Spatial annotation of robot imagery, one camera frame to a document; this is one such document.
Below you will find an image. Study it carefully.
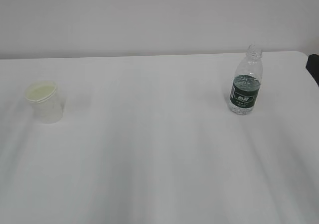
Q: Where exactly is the clear water bottle green label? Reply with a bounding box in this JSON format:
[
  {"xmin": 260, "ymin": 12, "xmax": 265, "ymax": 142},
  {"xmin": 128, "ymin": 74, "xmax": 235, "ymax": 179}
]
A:
[{"xmin": 229, "ymin": 44, "xmax": 263, "ymax": 115}]

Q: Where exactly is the black object at table edge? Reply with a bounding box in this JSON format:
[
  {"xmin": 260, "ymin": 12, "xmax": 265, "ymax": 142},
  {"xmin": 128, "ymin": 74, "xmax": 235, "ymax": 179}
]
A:
[{"xmin": 306, "ymin": 54, "xmax": 319, "ymax": 86}]

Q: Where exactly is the white paper cup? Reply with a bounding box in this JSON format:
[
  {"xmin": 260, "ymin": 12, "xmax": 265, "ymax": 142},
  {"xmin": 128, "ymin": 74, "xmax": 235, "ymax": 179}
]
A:
[{"xmin": 24, "ymin": 81, "xmax": 63, "ymax": 124}]

